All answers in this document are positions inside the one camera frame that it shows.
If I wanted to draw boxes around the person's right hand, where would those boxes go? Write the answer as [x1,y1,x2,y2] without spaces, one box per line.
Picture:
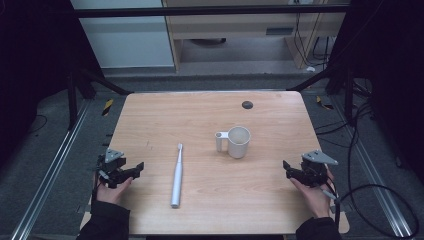
[288,169,335,220]

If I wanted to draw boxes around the white cabinet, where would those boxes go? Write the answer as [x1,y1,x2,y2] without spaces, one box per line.
[70,0,176,70]

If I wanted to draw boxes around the black horizontal frame bar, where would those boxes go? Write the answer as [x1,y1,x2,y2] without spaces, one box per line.
[73,4,350,19]

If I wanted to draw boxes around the aluminium floor rail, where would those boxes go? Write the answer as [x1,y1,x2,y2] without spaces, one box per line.
[9,99,92,240]
[332,95,415,239]

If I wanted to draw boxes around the black metal stand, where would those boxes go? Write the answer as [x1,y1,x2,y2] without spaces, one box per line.
[285,65,355,125]
[66,67,133,132]

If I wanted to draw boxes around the black floor cables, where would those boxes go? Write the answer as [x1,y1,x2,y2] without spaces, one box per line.
[314,79,376,148]

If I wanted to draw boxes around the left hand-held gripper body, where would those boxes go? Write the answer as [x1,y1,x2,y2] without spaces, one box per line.
[96,147,134,190]

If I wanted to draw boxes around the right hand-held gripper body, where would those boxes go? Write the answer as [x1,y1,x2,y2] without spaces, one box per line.
[293,149,339,188]

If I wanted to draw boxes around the wooden desk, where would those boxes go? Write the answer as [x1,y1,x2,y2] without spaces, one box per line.
[161,0,352,72]

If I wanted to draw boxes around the white cup with holder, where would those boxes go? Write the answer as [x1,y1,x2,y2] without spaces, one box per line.
[214,125,252,160]

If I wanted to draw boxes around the yellow black tape strip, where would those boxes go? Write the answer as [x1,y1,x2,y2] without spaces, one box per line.
[101,98,115,117]
[315,95,335,111]

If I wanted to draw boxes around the grey cable plug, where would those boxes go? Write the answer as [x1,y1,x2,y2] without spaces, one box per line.
[320,187,338,202]

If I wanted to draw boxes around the white electric toothbrush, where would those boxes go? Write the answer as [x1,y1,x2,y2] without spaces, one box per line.
[170,142,185,210]

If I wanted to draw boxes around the person's left hand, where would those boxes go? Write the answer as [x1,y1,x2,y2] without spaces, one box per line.
[95,175,134,206]

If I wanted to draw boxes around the black looped gripper cable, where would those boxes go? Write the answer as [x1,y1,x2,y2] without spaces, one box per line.
[334,184,420,240]

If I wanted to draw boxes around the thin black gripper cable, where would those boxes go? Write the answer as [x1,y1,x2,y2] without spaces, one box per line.
[91,171,101,205]

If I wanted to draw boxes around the black hanging cables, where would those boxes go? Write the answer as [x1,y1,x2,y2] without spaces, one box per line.
[292,12,332,68]

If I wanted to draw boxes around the dark curtain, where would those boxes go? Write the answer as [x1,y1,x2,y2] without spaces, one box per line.
[324,0,424,184]
[0,0,104,168]

